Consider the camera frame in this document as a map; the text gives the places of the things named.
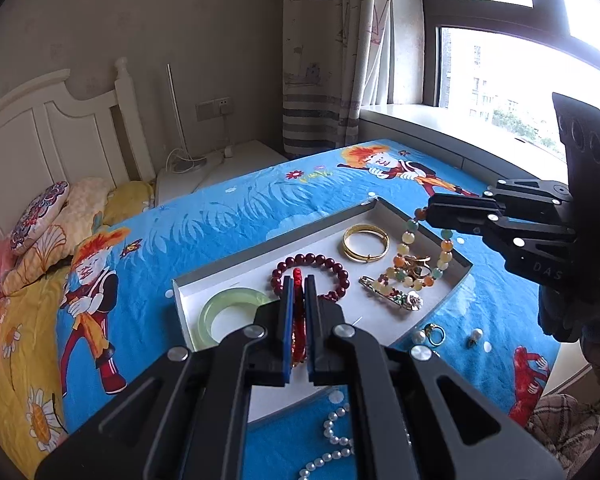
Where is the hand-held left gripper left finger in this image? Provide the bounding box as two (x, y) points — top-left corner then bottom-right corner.
(34, 274), (296, 480)

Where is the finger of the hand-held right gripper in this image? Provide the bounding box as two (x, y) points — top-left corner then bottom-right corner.
(480, 212), (578, 286)
(426, 179), (573, 234)

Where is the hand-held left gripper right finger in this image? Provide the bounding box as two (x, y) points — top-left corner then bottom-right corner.
(304, 274), (566, 480)

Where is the red cord bracelet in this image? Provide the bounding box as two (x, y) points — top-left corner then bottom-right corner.
(290, 267), (313, 368)

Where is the multicolour stone bead bracelet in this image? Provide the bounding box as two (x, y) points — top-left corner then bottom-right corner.
(377, 207), (456, 293)

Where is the dark red bead bracelet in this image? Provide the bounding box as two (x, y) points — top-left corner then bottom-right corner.
(270, 254), (351, 306)

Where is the pale green jade bangle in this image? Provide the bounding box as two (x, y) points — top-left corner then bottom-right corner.
(198, 287), (276, 348)

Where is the gold bangle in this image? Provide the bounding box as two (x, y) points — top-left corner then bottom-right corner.
(342, 224), (391, 263)

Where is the white shallow tray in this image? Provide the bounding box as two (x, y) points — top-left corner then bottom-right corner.
(171, 196), (475, 423)

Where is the jewelled hair clip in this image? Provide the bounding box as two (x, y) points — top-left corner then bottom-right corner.
(358, 275), (426, 312)

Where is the person's right hand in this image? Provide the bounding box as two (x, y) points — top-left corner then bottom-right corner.
(539, 280), (588, 343)

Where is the window sill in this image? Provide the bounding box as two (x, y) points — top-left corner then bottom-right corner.
(360, 102), (571, 181)

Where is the blue cartoon printed bedsheet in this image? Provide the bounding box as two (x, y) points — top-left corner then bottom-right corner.
(55, 138), (566, 480)

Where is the window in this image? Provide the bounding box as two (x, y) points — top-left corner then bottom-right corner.
(420, 0), (600, 161)

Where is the white nightstand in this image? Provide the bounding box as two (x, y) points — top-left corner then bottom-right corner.
(155, 140), (288, 206)

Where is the beige patterned cloth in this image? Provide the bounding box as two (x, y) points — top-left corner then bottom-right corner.
(525, 392), (600, 466)

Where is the printed striped curtain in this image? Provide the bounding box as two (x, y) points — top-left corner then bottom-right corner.
(281, 0), (426, 161)

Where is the pale yellow pillow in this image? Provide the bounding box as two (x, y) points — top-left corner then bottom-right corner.
(57, 176), (116, 233)

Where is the white lamp pole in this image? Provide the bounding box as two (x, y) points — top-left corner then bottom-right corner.
(166, 64), (208, 172)

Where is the yellow floral bedsheet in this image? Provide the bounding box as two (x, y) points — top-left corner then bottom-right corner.
(0, 180), (156, 466)

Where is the round embroidered pillow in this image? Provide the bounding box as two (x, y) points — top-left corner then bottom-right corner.
(10, 181), (71, 256)

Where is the white wooden headboard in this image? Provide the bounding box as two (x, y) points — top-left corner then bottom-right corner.
(0, 57), (156, 246)

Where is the white pearl necklace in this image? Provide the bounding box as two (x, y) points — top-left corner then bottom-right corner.
(297, 405), (356, 480)

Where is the white charger cable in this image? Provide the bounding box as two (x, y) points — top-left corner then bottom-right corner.
(165, 115), (237, 173)

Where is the wall outlet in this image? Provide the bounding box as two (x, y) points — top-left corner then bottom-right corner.
(196, 97), (233, 121)

